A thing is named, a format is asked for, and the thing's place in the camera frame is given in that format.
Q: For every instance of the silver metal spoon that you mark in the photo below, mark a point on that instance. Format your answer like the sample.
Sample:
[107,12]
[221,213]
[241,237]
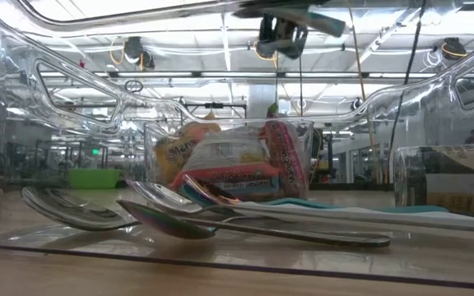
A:
[159,197]

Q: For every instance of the clear plastic bin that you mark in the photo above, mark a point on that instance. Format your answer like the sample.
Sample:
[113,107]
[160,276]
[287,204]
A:
[97,248]
[311,144]

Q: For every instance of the black ceiling device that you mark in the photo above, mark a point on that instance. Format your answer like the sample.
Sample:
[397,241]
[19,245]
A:
[453,48]
[135,49]
[261,52]

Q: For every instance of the orange chicken ramen pack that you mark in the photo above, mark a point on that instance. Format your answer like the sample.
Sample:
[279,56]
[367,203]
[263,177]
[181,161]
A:
[229,156]

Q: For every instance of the green plastic bowl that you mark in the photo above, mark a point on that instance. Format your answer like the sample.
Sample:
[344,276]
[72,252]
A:
[95,178]

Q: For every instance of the yellow ramen noodle pack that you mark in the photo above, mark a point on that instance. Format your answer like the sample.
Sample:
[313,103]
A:
[175,154]

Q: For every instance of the purple label spice jar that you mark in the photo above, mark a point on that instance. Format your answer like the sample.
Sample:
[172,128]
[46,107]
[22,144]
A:
[327,24]

